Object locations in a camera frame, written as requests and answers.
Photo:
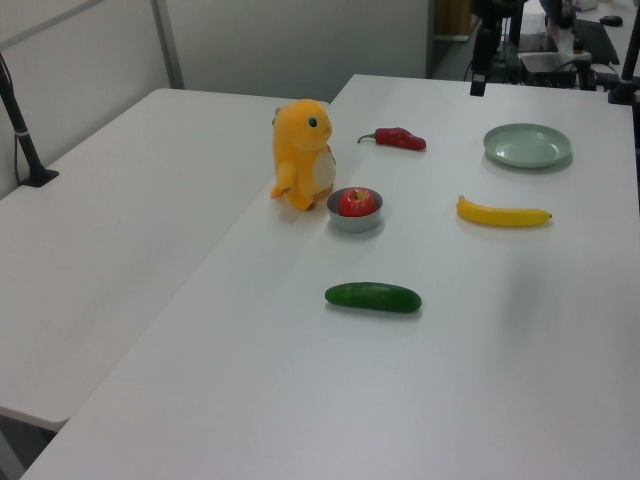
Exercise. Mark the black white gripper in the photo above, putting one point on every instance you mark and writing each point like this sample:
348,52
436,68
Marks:
495,12

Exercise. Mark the yellow plastic banana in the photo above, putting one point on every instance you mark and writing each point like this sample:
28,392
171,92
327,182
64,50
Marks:
502,216

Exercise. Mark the pale green plastic plate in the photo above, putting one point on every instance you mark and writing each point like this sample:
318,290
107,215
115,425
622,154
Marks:
527,145

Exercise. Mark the yellow wooden panel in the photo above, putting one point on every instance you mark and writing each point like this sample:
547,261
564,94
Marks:
452,17

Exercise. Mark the black electronics box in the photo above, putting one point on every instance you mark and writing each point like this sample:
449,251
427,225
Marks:
555,67

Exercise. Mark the red chili pepper toy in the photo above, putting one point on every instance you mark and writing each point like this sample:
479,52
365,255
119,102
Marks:
400,138

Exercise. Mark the black computer mouse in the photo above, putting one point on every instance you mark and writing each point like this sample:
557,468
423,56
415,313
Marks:
611,20

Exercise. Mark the black clamp stand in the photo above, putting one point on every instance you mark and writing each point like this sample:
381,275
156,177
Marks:
625,75

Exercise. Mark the red toy apple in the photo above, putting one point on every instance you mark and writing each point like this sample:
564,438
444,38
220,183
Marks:
356,202

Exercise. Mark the orange plush toy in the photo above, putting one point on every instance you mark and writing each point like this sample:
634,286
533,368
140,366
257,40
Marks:
302,155

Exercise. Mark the grey metal bowl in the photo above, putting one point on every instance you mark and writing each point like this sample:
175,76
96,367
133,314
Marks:
355,223

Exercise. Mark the green toy cucumber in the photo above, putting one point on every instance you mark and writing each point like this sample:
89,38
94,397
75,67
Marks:
372,296

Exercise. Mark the grey partition post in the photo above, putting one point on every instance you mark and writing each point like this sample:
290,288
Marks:
167,42

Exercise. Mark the black camera stand pole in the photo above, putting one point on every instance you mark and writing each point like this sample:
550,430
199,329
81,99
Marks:
22,140

